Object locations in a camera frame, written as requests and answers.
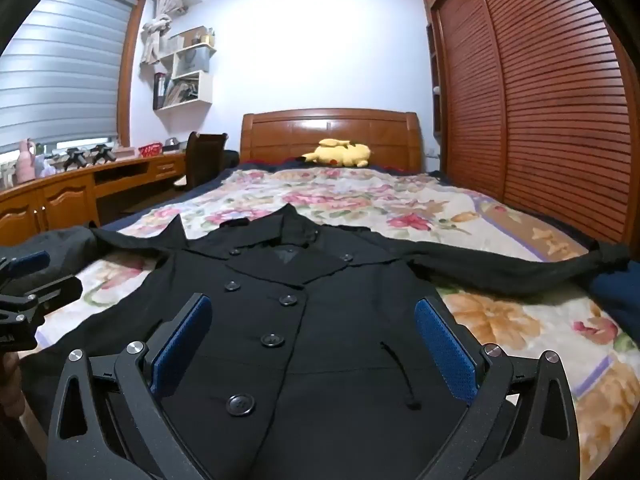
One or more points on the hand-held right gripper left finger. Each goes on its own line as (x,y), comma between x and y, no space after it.
(181,344)

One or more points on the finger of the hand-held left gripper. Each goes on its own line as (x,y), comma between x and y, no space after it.
(50,290)
(30,262)

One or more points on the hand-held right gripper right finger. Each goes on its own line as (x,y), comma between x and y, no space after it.
(445,345)

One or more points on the black buttoned coat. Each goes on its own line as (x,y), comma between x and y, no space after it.
(310,320)

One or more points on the person's left hand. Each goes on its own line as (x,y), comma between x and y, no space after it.
(9,385)

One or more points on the dark grey garment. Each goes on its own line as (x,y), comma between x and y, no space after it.
(55,247)

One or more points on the floral blanket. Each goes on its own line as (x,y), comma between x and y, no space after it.
(510,320)

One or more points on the wooden desk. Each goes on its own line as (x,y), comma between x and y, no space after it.
(65,200)

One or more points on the pink vase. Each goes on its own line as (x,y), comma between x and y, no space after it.
(25,162)

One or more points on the black gripper stand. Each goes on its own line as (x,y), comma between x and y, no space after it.
(76,156)
(104,152)

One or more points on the red basket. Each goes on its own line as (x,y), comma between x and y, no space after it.
(150,150)

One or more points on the dark blue cloth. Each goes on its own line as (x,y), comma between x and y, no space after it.
(617,292)

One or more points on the silver tissue box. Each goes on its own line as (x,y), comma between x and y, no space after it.
(172,145)

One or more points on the dark brown chair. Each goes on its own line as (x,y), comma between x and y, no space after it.
(202,160)

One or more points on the grey window blind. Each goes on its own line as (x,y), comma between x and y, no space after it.
(60,70)

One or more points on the black binder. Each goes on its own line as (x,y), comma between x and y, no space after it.
(160,91)

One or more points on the yellow plush toy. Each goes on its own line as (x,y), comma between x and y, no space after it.
(340,152)

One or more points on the row of books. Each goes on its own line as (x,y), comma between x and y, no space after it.
(184,90)

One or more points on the wooden bed headboard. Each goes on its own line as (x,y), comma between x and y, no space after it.
(280,135)

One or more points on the wooden louvered wardrobe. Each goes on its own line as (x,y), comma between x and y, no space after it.
(540,100)

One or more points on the beige tied curtain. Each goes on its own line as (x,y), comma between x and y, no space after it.
(156,30)

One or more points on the wooden window frame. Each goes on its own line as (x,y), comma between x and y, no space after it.
(131,70)

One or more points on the white wall shelf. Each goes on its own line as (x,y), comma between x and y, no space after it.
(200,87)

